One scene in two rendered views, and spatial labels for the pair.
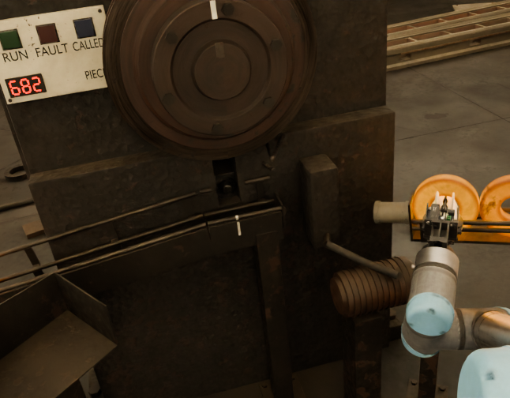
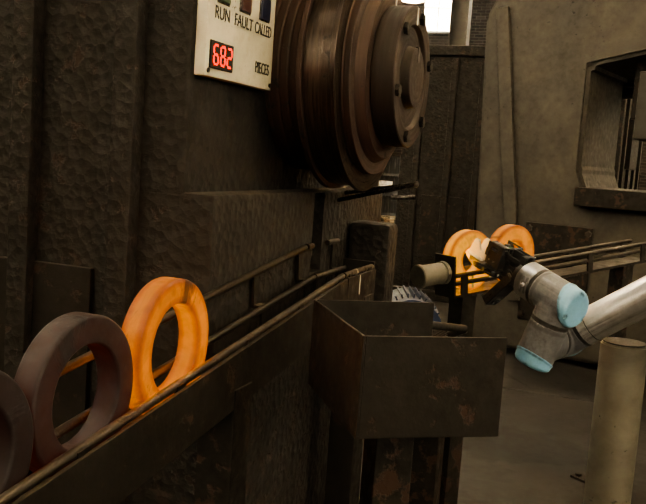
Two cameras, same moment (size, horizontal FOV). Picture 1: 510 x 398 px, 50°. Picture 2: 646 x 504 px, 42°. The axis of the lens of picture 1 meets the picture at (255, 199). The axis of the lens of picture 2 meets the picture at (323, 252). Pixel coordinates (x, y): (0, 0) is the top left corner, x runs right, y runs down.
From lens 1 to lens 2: 1.72 m
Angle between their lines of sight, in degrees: 61
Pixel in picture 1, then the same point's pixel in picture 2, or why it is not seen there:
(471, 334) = (572, 334)
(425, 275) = (551, 277)
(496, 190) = (505, 236)
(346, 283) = not seen: hidden behind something
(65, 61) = (247, 41)
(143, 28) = (371, 15)
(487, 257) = not seen: hidden behind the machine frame
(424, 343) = (558, 347)
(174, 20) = (407, 14)
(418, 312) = (574, 297)
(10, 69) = (216, 28)
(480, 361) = not seen: outside the picture
